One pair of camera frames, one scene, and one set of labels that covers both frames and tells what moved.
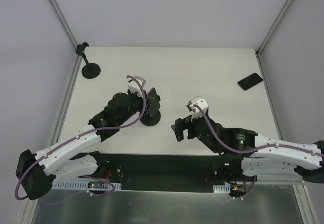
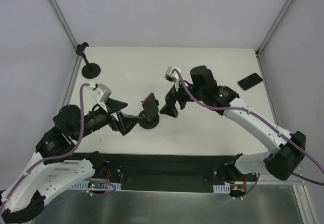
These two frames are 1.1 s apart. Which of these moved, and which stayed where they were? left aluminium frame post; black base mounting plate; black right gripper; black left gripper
Moved: black left gripper; black right gripper
Stayed: left aluminium frame post; black base mounting plate
